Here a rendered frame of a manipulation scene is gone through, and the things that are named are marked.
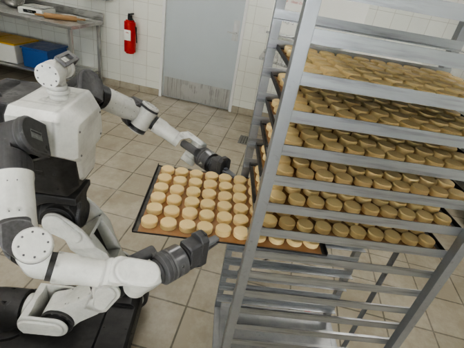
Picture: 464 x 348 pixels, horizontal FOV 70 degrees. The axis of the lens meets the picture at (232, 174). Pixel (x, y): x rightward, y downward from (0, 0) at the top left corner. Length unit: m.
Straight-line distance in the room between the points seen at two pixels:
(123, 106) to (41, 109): 0.42
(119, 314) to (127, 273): 0.99
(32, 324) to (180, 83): 3.90
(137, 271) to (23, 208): 0.29
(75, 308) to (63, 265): 0.81
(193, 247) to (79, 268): 0.29
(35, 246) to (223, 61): 4.16
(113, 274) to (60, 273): 0.11
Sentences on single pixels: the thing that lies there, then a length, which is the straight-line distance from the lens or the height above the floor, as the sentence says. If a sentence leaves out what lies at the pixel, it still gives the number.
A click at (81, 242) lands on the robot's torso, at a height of 0.79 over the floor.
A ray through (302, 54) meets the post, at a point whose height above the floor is 1.56.
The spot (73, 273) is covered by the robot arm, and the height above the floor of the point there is 1.05.
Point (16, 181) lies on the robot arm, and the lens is 0.89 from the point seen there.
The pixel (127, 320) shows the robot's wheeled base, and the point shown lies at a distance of 1.81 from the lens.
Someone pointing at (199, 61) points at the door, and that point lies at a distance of 4.84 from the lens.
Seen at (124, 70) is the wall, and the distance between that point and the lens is 5.27.
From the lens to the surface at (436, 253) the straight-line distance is 1.21.
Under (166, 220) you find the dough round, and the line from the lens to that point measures 1.05.
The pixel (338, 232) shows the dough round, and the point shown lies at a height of 1.06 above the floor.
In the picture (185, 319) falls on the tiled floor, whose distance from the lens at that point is 2.04.
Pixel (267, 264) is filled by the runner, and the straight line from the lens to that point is 1.69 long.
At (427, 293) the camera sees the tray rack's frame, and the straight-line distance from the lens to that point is 1.29.
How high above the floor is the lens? 1.67
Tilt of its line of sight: 30 degrees down
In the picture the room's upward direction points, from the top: 10 degrees clockwise
